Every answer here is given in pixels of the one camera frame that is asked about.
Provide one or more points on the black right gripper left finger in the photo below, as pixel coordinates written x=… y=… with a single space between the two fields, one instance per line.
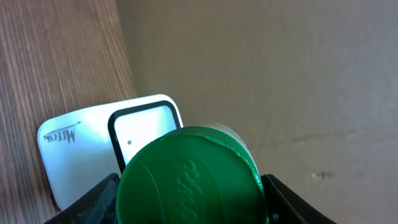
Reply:
x=98 y=206

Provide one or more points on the green lid jar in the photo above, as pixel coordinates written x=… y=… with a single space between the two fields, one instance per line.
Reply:
x=195 y=174

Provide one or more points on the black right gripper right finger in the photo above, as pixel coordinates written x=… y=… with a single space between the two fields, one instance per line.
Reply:
x=284 y=206

